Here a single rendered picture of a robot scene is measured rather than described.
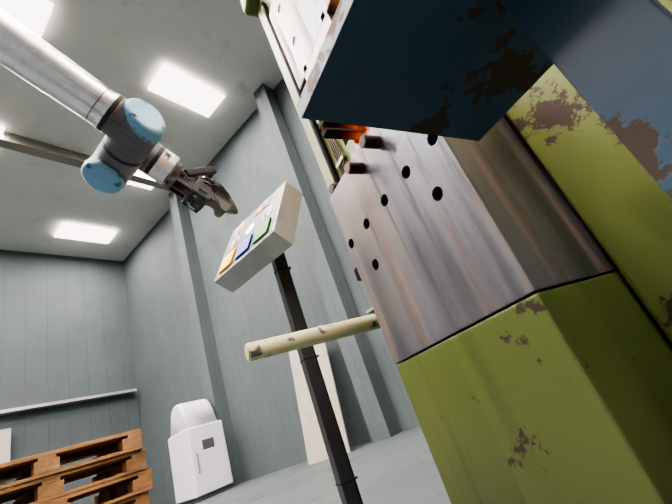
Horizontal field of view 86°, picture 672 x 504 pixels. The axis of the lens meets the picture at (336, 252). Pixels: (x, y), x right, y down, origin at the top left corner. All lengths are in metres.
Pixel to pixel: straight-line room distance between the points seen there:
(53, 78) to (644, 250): 1.06
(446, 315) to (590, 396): 0.23
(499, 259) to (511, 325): 0.10
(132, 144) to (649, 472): 0.99
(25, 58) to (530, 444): 1.06
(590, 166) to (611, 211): 0.08
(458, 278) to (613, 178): 0.28
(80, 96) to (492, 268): 0.83
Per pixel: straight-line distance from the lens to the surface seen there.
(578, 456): 0.61
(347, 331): 1.02
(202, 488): 7.22
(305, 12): 1.30
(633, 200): 0.71
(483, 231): 0.59
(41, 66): 0.94
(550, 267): 0.60
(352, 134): 0.91
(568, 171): 0.75
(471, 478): 0.77
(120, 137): 0.93
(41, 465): 3.20
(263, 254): 1.18
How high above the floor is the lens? 0.41
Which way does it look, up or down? 23 degrees up
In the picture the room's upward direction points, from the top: 21 degrees counter-clockwise
